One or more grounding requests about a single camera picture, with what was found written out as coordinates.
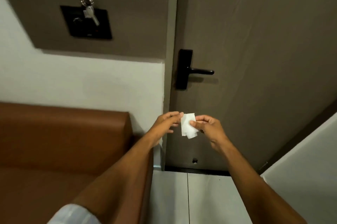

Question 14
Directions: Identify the white shirt sleeve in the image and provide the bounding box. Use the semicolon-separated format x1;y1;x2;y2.
47;203;102;224

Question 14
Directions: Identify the brown wall panel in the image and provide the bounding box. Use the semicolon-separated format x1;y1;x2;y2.
0;0;169;60

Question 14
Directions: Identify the person's left hand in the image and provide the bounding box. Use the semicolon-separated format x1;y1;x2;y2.
145;111;184;148

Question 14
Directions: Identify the white tissue paper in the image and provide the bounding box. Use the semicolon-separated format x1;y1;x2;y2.
180;113;199;139

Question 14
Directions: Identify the brown leather sofa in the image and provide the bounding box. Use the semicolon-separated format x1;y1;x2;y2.
0;102;154;224

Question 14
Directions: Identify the black wall card switch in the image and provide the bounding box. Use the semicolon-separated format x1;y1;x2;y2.
60;5;113;40

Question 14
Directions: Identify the person's right forearm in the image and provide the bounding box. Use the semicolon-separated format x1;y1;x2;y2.
219;143;307;224

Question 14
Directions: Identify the black door handle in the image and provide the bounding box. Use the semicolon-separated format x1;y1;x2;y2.
176;49;215;90

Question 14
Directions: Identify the person's left forearm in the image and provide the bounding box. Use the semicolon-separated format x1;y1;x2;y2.
71;137;158;218

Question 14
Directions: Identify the person's right hand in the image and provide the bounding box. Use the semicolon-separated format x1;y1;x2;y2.
190;115;232;154

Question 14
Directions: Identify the grey-brown door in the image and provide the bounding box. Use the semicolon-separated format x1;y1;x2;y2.
164;0;337;177

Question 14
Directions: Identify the silver key with ring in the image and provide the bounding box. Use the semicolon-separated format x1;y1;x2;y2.
81;0;100;27

